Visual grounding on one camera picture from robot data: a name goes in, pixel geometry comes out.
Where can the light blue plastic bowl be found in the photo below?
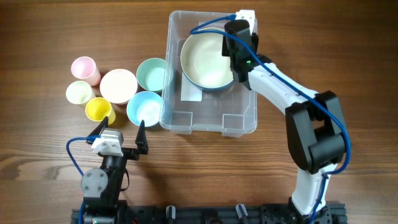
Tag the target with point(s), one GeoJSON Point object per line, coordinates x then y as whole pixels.
{"type": "Point", "coordinates": [145, 106]}

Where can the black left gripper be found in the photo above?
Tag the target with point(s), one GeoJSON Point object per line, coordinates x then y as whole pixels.
{"type": "Point", "coordinates": [134, 154]}

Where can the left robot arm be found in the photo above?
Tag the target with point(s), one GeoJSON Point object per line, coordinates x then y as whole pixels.
{"type": "Point", "coordinates": [101, 187]}

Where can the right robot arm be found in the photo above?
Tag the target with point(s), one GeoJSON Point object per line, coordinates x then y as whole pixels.
{"type": "Point", "coordinates": [317, 137]}

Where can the cream large plastic bowl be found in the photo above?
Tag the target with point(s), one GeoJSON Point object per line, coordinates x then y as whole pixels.
{"type": "Point", "coordinates": [203, 51]}

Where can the white label in bin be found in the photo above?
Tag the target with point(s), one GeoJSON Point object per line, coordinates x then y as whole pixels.
{"type": "Point", "coordinates": [190, 92]}

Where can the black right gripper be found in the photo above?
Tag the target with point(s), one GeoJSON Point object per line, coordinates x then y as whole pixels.
{"type": "Point", "coordinates": [226, 51]}

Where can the dark blue large bowl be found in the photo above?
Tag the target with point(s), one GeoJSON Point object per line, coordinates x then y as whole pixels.
{"type": "Point", "coordinates": [210, 80]}

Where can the clear plastic storage bin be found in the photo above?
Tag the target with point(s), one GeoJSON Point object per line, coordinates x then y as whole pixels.
{"type": "Point", "coordinates": [232, 111]}

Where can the mint green plastic bowl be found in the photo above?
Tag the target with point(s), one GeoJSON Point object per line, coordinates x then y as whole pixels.
{"type": "Point", "coordinates": [150, 74]}

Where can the pink plastic bowl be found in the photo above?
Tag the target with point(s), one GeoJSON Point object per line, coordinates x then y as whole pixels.
{"type": "Point", "coordinates": [118, 86]}

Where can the yellow plastic cup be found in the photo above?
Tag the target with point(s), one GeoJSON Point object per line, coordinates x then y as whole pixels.
{"type": "Point", "coordinates": [98, 108]}

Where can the pink plastic cup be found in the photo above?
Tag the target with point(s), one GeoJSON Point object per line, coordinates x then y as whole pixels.
{"type": "Point", "coordinates": [84, 68]}

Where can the pale green plastic cup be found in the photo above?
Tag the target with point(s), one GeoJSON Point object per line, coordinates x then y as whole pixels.
{"type": "Point", "coordinates": [80, 93]}

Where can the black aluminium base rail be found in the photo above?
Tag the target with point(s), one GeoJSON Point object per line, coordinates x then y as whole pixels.
{"type": "Point", "coordinates": [266, 213]}

